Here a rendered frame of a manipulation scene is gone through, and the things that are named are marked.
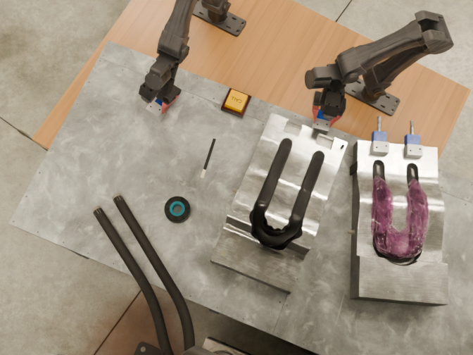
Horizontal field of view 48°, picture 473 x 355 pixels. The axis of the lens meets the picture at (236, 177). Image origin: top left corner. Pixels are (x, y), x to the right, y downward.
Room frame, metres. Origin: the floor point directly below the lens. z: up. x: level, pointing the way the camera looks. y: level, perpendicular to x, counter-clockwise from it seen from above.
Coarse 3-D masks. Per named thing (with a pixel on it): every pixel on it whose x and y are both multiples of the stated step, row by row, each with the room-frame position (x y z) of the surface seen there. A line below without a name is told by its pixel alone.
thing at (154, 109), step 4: (156, 100) 0.70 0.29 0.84; (152, 104) 0.68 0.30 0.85; (156, 104) 0.68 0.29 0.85; (160, 104) 0.68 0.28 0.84; (148, 108) 0.66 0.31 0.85; (152, 108) 0.66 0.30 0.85; (156, 108) 0.66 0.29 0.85; (160, 108) 0.66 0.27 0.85; (148, 112) 0.66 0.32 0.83; (152, 112) 0.65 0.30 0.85; (156, 112) 0.65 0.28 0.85; (160, 112) 0.65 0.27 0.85; (152, 116) 0.65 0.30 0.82; (156, 116) 0.64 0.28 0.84; (160, 116) 0.65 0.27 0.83; (164, 116) 0.66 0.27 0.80; (160, 120) 0.64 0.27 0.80
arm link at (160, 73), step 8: (184, 48) 0.77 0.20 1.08; (160, 56) 0.74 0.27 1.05; (168, 56) 0.75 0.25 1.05; (184, 56) 0.75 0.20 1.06; (160, 64) 0.71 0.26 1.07; (168, 64) 0.72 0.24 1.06; (152, 72) 0.68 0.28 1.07; (160, 72) 0.68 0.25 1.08; (168, 72) 0.71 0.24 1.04; (152, 80) 0.67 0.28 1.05; (160, 80) 0.67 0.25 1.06; (152, 88) 0.65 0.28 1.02; (160, 88) 0.65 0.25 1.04
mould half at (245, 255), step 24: (264, 144) 0.58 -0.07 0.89; (312, 144) 0.60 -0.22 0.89; (336, 144) 0.61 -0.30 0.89; (264, 168) 0.50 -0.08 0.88; (288, 168) 0.51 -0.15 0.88; (336, 168) 0.54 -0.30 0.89; (240, 192) 0.41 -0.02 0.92; (288, 192) 0.44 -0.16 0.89; (240, 216) 0.33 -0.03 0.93; (288, 216) 0.35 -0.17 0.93; (312, 216) 0.37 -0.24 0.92; (240, 240) 0.28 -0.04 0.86; (312, 240) 0.29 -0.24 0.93; (240, 264) 0.20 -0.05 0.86; (264, 264) 0.21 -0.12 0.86; (288, 264) 0.22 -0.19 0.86; (288, 288) 0.15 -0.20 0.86
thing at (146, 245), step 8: (120, 200) 0.35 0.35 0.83; (120, 208) 0.32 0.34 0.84; (128, 208) 0.33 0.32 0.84; (128, 216) 0.30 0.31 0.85; (128, 224) 0.28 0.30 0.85; (136, 224) 0.28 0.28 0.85; (136, 232) 0.25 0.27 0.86; (144, 240) 0.23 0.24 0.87; (144, 248) 0.21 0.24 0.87; (152, 248) 0.21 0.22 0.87; (152, 256) 0.19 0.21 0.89; (152, 264) 0.17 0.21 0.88; (160, 264) 0.17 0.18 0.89; (160, 272) 0.15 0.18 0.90; (168, 280) 0.12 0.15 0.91; (168, 288) 0.10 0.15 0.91; (176, 288) 0.11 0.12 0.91
